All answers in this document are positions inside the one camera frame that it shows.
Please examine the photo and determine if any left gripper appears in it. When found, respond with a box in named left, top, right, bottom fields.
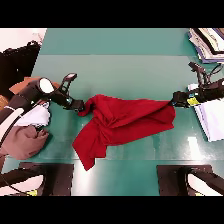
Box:
left=61, top=94, right=86, bottom=113

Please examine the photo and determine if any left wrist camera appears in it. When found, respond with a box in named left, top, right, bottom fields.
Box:
left=59, top=72, right=79, bottom=98

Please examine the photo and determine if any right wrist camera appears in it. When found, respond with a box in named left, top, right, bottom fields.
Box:
left=187, top=61, right=208, bottom=88

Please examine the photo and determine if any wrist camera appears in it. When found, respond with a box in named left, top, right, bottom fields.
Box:
left=59, top=72, right=79, bottom=98
left=187, top=61, right=208, bottom=88

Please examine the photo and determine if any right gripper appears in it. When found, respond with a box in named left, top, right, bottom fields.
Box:
left=171, top=90, right=192, bottom=109

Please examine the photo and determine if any red T-shirt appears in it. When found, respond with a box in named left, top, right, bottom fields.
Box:
left=72, top=94, right=177, bottom=172

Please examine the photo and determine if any orange garment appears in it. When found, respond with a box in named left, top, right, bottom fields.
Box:
left=8, top=76, right=62, bottom=97

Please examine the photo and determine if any black garment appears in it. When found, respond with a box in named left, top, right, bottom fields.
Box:
left=0, top=40, right=42, bottom=98

